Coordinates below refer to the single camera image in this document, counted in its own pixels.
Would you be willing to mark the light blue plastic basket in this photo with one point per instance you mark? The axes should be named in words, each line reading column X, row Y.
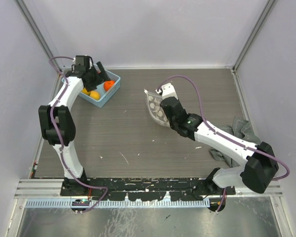
column 108, row 91

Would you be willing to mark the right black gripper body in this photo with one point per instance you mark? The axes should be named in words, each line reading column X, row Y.
column 172, row 124

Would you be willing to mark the grey cloth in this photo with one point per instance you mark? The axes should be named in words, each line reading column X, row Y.
column 241, row 129

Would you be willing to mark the clear zip top bag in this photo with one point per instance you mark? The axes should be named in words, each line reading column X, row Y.
column 153, row 101

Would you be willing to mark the light blue cable duct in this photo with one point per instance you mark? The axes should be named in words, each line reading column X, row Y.
column 82, row 203

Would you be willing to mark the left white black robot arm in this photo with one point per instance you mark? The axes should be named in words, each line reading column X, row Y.
column 56, row 122

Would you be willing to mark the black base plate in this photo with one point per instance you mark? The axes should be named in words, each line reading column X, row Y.
column 149, row 189

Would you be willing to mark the yellow lemon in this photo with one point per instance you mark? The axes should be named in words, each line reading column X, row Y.
column 86, row 92

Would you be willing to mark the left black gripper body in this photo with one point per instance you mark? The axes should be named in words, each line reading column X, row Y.
column 94, row 79

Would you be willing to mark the yellow orange fruit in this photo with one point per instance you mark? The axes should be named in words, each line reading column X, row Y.
column 95, row 95

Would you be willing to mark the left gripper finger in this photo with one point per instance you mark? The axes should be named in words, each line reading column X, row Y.
column 103, row 74
column 97, row 69

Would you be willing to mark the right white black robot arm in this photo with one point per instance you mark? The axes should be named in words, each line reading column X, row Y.
column 255, row 168

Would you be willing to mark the orange tangerine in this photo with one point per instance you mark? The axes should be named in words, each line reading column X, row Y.
column 108, row 84

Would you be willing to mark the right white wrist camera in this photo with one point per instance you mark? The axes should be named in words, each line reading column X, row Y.
column 166, row 91

